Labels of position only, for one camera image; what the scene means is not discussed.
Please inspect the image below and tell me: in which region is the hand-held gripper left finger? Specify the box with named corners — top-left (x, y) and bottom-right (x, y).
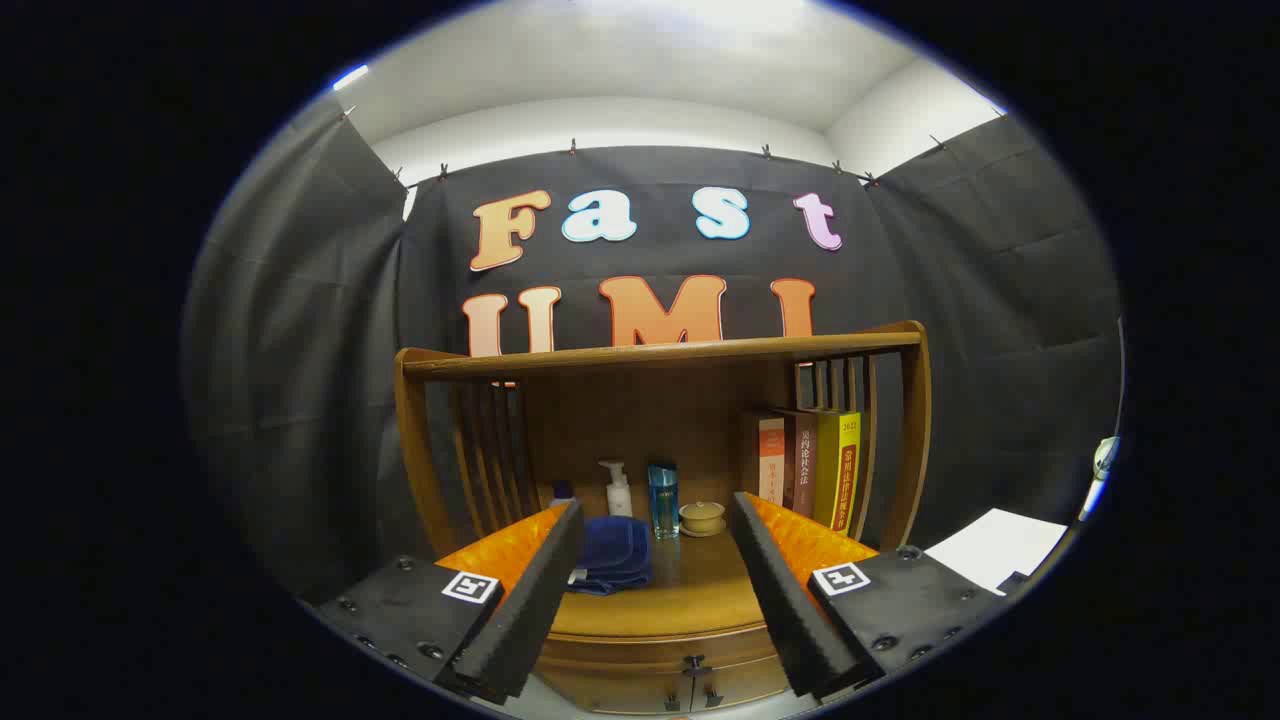
top-left (315, 500), bottom-right (586, 706)

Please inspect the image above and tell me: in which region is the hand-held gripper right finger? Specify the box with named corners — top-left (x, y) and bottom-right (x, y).
top-left (727, 490), bottom-right (1001, 701)

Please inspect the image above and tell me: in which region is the wooden drawer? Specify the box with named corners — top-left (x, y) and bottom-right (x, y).
top-left (535, 622), bottom-right (791, 691)

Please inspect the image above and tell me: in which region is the wooden countertop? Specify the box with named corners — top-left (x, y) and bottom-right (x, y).
top-left (535, 485), bottom-right (801, 638)

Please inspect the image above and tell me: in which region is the wooden cabinet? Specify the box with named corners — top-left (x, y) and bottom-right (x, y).
top-left (393, 320), bottom-right (933, 716)

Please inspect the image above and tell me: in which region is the blue folded towel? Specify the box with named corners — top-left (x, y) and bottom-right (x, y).
top-left (565, 515), bottom-right (654, 597)

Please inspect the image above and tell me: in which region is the white pump bottle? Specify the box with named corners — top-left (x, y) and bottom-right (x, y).
top-left (598, 460), bottom-right (634, 519)

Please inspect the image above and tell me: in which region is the brown book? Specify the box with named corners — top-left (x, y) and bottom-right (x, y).
top-left (783, 408), bottom-right (821, 518)

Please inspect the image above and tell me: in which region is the yellow book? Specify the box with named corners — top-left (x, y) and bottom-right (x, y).
top-left (812, 408), bottom-right (863, 536)

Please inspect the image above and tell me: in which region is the orange and white book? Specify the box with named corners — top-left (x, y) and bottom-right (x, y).
top-left (755, 412), bottom-right (788, 506)

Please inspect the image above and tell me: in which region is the blue glass bottle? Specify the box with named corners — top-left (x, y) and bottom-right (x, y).
top-left (647, 462), bottom-right (681, 541)

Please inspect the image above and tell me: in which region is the white desk device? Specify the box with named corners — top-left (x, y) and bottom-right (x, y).
top-left (1078, 435), bottom-right (1121, 523)

